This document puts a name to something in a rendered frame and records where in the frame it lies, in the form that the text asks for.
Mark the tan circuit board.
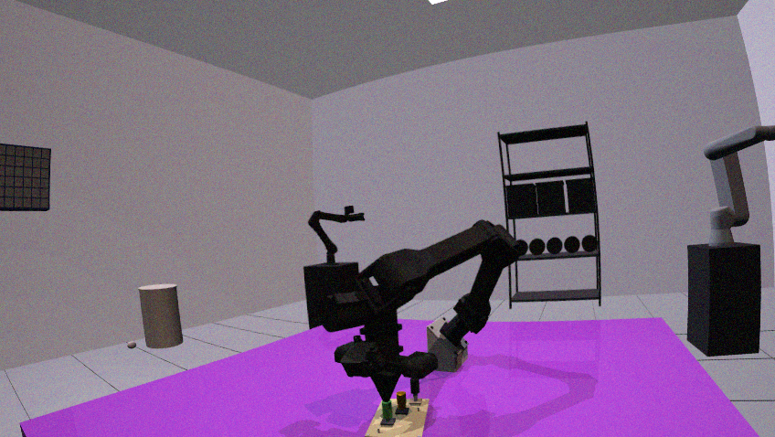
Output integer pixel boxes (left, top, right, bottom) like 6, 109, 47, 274
365, 378, 430, 437

